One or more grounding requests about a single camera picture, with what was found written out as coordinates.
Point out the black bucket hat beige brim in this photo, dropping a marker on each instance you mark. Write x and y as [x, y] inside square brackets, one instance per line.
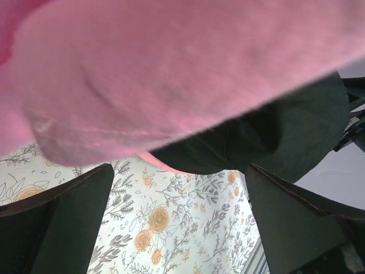
[287, 137]

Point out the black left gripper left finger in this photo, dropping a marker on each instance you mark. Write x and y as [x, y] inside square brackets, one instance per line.
[55, 231]

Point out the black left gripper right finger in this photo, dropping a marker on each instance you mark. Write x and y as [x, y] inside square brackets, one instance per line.
[303, 232]

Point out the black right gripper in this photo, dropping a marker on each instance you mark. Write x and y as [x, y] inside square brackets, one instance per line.
[354, 132]

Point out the pink t-shirt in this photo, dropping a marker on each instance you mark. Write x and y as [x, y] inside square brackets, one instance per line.
[95, 81]

